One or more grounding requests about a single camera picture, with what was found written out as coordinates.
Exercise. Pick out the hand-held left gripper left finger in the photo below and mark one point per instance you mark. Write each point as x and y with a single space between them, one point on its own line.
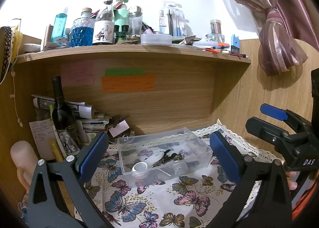
93 154

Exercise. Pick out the wooden shelf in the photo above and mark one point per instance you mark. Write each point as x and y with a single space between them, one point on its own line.
134 52

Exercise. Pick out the teal plastic bottle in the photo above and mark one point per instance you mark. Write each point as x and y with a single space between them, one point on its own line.
57 28

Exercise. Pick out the clear jar of sticks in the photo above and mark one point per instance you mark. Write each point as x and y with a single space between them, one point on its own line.
215 28

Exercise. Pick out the clear labelled glass bottle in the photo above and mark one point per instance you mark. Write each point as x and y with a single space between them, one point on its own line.
103 31

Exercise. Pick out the orange sticky note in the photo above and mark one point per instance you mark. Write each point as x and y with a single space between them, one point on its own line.
128 83

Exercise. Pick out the brown pen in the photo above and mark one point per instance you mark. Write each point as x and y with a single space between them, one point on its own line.
239 55

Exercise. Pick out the dark wine bottle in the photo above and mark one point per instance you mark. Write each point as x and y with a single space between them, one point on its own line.
61 115

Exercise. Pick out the white handheld device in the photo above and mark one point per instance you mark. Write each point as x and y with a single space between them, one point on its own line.
149 159

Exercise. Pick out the green sticky note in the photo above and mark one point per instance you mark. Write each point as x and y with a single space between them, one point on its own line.
124 72

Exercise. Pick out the flat white plastic container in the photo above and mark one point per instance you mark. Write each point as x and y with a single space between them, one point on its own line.
155 39

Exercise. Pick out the mauve striped curtain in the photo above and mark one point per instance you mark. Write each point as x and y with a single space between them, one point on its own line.
274 31

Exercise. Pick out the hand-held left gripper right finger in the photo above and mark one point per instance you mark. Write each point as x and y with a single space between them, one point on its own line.
224 158

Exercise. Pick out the black lace ribbon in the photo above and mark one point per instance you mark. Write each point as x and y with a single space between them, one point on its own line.
6 53

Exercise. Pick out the person's right hand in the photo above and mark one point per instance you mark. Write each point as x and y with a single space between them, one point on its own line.
292 180

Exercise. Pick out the clear jar silver lid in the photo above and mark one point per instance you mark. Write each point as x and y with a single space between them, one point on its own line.
135 21

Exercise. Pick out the rolled magazine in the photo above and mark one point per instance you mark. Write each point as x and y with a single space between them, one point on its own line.
77 108

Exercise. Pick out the orange marker pen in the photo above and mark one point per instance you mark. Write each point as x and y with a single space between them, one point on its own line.
223 44

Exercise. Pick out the blue plastic block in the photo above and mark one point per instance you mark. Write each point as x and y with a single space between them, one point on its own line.
235 43

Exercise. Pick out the handwritten paper note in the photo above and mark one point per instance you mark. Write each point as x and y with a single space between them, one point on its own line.
41 135

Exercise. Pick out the blue cartoon sticker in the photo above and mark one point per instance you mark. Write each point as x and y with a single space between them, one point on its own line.
23 205

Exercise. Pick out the clear plastic box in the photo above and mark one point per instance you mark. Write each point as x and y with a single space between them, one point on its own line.
164 153

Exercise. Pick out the toothbrush blister pack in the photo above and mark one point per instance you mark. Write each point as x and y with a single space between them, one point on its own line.
172 21

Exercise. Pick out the white paper card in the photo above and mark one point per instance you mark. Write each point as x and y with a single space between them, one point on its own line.
119 128

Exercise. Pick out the stack of small boxes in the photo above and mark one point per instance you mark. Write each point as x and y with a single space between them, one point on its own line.
94 123

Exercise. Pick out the cardboard tube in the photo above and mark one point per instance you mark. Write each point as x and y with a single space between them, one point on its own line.
47 36

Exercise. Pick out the green pump bottle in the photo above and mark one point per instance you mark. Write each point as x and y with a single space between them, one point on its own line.
122 17

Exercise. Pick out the butterfly print tablecloth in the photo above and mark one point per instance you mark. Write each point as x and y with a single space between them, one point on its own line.
154 200

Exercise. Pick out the pale pink pitcher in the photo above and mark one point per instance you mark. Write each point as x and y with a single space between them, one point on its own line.
23 158

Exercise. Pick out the pink sticky note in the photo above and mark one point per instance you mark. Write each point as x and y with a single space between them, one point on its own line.
77 73

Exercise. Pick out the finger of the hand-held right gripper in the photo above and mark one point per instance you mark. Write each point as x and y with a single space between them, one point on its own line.
273 111
264 130

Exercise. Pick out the yellow candle stick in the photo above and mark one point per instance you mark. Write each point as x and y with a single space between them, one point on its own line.
56 152

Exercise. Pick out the blue faceted glass bottle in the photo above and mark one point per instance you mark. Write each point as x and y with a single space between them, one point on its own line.
82 33

